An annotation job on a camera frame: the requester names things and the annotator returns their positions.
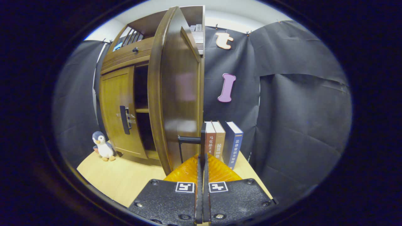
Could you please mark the penguin plush toy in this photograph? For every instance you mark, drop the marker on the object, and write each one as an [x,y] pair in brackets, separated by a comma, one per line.
[103,147]

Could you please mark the wooden shoe cabinet door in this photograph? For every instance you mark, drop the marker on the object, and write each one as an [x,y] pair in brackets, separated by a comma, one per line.
[110,103]
[176,94]

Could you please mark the wooden double-door shoe cabinet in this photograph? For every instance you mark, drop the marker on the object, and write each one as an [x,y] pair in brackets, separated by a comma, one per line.
[147,23]

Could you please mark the wooden cabinet drawer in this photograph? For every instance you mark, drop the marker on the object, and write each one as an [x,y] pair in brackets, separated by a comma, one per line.
[122,58]

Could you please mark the dark red book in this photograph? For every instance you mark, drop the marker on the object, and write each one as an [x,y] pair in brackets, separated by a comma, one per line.
[210,138]

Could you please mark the black backdrop cloth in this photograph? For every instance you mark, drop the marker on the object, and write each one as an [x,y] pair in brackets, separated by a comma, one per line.
[298,110]

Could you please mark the blue book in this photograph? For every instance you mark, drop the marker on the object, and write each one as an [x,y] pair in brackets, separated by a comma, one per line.
[234,147]

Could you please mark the wooden inner shelf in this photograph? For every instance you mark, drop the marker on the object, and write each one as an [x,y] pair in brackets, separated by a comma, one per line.
[142,110]

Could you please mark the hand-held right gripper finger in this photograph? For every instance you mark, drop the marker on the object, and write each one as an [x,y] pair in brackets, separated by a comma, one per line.
[199,201]
[206,201]

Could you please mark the tan brown book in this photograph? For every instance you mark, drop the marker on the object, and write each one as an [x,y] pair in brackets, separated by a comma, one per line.
[220,144]

